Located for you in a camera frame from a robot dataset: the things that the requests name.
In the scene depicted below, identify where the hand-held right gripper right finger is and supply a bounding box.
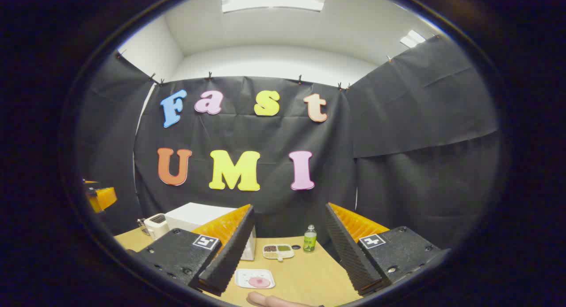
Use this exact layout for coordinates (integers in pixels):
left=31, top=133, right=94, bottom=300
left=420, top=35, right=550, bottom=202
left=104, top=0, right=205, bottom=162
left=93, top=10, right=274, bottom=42
left=325, top=203, right=449, bottom=296

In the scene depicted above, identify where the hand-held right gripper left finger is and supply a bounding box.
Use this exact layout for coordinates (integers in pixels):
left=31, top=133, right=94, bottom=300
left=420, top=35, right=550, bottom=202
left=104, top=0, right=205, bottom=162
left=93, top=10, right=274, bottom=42
left=128, top=204, right=256, bottom=297

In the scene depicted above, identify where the white square plate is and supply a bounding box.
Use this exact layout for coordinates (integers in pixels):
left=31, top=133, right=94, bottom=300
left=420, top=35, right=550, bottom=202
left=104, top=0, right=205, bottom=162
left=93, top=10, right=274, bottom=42
left=234, top=269, right=275, bottom=290

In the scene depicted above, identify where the white microwave oven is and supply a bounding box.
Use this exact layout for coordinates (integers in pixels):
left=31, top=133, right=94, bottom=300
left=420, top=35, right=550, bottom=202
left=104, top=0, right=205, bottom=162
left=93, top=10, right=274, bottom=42
left=164, top=203, right=257, bottom=261

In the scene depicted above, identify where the green drink bottle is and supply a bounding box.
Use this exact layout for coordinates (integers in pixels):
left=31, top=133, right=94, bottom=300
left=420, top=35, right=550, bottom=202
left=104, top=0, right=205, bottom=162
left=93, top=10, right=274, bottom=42
left=303, top=225, right=317, bottom=253

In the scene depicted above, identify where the divided white dish with beans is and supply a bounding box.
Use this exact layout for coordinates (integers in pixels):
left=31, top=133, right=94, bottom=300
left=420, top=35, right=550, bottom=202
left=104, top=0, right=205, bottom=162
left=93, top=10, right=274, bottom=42
left=263, top=244, right=295, bottom=261

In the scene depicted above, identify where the white toaster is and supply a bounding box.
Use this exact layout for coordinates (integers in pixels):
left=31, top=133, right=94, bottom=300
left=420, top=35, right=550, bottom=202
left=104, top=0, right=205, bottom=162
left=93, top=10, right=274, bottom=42
left=144, top=213, right=170, bottom=240

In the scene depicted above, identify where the black backdrop cloth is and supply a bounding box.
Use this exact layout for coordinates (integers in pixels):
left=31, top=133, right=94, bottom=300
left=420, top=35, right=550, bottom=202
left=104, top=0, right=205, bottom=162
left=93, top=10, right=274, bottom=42
left=75, top=35, right=502, bottom=254

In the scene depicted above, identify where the small ceiling light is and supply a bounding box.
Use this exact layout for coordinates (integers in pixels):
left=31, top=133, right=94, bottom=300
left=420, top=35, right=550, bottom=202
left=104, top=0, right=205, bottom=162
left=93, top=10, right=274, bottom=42
left=400, top=30, right=426, bottom=49

